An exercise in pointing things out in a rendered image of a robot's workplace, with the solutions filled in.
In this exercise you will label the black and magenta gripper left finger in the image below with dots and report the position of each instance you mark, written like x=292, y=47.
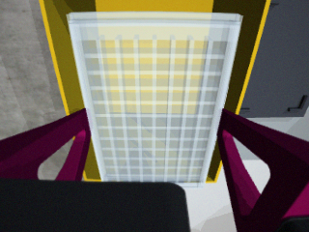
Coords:
x=22, y=154

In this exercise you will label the grey bench mat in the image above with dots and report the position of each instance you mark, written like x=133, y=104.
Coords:
x=295, y=126

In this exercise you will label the yellow open-top bin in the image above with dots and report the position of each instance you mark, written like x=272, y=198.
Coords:
x=57, y=30

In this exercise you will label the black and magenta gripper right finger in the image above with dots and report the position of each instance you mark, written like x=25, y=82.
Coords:
x=286, y=194

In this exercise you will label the clear assay plate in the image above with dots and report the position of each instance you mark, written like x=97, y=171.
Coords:
x=151, y=135

